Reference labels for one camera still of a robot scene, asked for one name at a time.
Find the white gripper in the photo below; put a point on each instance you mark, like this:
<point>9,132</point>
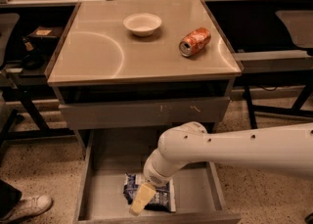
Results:
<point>157,176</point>

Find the blue chip bag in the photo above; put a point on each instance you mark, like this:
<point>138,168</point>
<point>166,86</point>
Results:
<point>163,200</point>

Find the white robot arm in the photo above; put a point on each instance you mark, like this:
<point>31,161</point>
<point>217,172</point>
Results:
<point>285,150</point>

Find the open grey middle drawer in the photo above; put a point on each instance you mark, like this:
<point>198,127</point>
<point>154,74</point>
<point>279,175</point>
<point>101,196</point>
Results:
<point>112,153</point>

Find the closed grey top drawer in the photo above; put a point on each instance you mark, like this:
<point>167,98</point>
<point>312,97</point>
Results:
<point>144,113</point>

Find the grey drawer cabinet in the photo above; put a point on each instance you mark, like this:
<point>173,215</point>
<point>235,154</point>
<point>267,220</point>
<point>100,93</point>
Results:
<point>101,61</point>

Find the white sneaker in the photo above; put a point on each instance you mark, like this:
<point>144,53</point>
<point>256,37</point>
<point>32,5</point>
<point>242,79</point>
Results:
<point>27,207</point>

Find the orange soda can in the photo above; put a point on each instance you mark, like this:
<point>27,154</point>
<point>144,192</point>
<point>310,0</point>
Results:
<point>194,42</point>

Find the white bowl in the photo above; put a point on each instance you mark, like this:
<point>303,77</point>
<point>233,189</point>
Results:
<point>143,24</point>

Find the black desk leg with caster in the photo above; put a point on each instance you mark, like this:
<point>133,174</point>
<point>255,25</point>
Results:
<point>294,110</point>

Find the black bottle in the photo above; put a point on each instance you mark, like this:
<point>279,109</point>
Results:
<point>33,58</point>

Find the black box with label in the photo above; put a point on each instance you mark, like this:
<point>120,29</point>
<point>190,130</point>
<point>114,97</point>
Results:
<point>45,35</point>

